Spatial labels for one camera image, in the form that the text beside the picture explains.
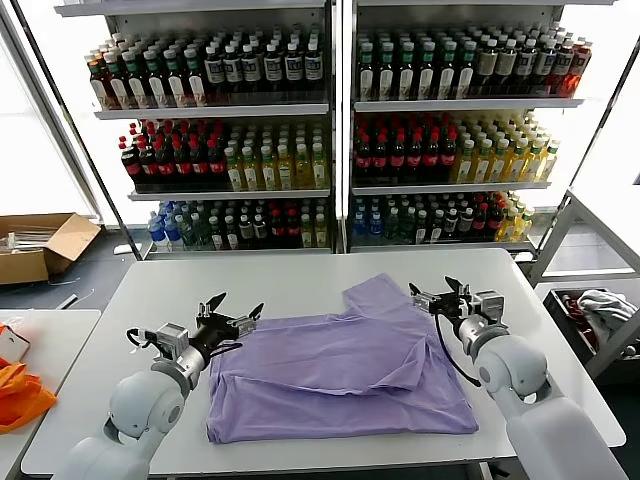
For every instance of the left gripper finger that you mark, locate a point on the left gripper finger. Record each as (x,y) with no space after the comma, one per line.
(246,326)
(210,306)

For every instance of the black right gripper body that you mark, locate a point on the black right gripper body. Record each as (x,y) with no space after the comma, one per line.
(452,306)

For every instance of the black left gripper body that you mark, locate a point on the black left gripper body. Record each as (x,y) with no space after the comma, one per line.
(215,330)

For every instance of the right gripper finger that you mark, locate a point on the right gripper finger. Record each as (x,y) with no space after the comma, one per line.
(425,301)
(462,291)

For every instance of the purple t-shirt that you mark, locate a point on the purple t-shirt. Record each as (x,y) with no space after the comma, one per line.
(325,370)

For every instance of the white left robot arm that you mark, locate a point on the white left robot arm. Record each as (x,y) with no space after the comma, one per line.
(145,405)

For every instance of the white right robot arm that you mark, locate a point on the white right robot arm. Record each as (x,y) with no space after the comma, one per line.
(510,365)

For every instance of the dark bottle white label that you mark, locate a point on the dark bottle white label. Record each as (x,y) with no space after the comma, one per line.
(217,235)
(422,230)
(437,228)
(232,235)

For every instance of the dark drink bottle white cap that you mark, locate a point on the dark drink bottle white cap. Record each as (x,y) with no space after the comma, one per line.
(245,229)
(466,221)
(259,228)
(451,223)

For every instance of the cola bottle red cap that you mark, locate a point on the cola bottle red cap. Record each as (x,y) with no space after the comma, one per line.
(448,158)
(291,228)
(132,167)
(414,159)
(380,160)
(495,220)
(215,165)
(277,229)
(148,166)
(165,166)
(199,165)
(397,160)
(363,160)
(431,159)
(481,221)
(182,166)

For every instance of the green tinted water bottle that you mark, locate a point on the green tinted water bottle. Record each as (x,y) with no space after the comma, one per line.
(187,232)
(407,226)
(392,226)
(202,231)

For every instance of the yellow juice bottle white cap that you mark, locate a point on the yellow juice bottle white cap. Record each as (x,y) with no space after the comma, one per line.
(517,166)
(319,171)
(251,174)
(320,232)
(233,175)
(268,173)
(522,226)
(466,167)
(549,164)
(306,233)
(534,165)
(285,172)
(482,167)
(500,166)
(507,228)
(302,171)

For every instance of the blue water bottle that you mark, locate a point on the blue water bottle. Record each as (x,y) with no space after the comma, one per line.
(360,227)
(375,226)
(172,231)
(155,232)

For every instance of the black plastic crate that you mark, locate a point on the black plastic crate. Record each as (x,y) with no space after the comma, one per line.
(554,305)

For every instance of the small white floor object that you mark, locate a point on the small white floor object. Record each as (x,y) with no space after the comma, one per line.
(121,249)

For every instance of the red crumpled cloth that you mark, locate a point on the red crumpled cloth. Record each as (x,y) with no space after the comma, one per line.
(582,325)

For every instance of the short grey metal bar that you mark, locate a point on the short grey metal bar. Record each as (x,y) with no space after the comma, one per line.
(68,302)

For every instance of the grey crumpled cloth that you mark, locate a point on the grey crumpled cloth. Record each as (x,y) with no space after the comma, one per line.
(605,305)

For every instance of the open brown cardboard box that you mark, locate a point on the open brown cardboard box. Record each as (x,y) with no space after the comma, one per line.
(69,240)

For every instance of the grey caster wheel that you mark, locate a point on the grey caster wheel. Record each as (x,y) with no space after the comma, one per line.
(631,350)

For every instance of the grey metal shelf unit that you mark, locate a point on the grey metal shelf unit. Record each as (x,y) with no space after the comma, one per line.
(465,105)
(214,111)

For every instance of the white plastic strips bundle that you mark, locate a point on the white plastic strips bundle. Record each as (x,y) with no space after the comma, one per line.
(25,235)

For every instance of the white box orange flap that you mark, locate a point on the white box orange flap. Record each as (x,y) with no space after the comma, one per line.
(12,345)

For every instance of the orange fabric bag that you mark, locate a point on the orange fabric bag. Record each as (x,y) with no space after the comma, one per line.
(20,395)

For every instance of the dark tea bottle green label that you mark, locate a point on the dark tea bottle green label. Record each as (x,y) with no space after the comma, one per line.
(426,76)
(176,84)
(386,77)
(137,86)
(195,82)
(157,85)
(446,76)
(466,75)
(118,87)
(406,77)
(366,77)

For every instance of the dark drink bottle beige label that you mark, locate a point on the dark drink bottle beige label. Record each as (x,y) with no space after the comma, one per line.
(505,66)
(486,67)

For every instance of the dark drink bottle blue label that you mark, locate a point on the dark drink bottle blue label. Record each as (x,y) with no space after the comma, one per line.
(563,65)
(544,65)
(273,69)
(313,66)
(234,71)
(215,72)
(293,67)
(524,65)
(253,70)

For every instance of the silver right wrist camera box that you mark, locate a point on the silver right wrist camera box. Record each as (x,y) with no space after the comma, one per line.
(490,305)

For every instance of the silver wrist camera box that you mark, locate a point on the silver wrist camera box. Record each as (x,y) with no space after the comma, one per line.
(490,305)
(172,337)

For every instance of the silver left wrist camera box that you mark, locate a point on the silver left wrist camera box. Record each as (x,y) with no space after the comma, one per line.
(172,337)

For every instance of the grey metal frame table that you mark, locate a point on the grey metal frame table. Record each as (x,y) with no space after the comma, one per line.
(590,273)

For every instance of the dark slanted frame pole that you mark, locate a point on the dark slanted frame pole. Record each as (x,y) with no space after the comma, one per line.
(110,205)

